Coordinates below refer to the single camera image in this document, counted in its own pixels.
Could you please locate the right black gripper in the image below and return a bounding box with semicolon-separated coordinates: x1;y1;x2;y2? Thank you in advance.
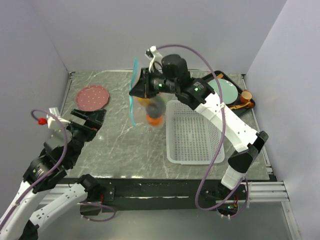
129;67;178;99

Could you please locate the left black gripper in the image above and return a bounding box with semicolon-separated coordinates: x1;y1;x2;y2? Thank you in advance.
64;108;107;166

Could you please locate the clear blue-zipper zip bag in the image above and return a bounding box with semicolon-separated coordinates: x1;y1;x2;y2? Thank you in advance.
128;56;167;128

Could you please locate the orange tangerine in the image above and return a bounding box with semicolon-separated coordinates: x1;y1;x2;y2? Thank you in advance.
146;115;164;127

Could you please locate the yellow orange persimmon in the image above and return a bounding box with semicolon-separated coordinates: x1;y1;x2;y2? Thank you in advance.
137;97;153;107

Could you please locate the dark purple mangosteen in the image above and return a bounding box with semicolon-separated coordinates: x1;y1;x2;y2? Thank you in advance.
145;104;162;119

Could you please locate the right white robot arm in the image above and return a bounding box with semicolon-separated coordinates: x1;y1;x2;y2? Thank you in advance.
129;54;269;199

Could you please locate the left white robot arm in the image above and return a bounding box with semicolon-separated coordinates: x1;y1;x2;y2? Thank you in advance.
0;108;106;240

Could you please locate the pink dotted plate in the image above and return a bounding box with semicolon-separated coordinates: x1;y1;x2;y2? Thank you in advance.
75;85;110;112

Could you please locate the white plastic basket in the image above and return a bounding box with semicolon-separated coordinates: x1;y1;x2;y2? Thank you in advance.
165;100;221;165

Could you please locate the black tray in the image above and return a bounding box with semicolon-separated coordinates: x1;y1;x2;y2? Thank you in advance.
215;70;256;117

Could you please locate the wooden fork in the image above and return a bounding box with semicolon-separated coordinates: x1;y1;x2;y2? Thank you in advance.
216;73;224;79

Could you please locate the light green plate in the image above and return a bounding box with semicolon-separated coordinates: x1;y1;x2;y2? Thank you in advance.
208;79;238;105

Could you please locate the orange small cup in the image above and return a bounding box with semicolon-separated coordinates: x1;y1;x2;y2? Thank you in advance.
240;89;253;104

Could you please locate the wooden spoon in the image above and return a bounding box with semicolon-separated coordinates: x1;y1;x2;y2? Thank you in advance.
228;100;255;111

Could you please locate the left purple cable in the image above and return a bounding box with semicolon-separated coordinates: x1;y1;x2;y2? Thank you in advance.
0;108;117;231

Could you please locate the purple cable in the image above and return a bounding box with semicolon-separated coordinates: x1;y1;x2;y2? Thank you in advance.
0;108;117;231
154;44;251;218

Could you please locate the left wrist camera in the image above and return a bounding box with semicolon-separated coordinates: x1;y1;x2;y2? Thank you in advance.
37;107;70;130

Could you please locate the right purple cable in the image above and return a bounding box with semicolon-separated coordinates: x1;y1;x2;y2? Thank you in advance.
154;44;251;218

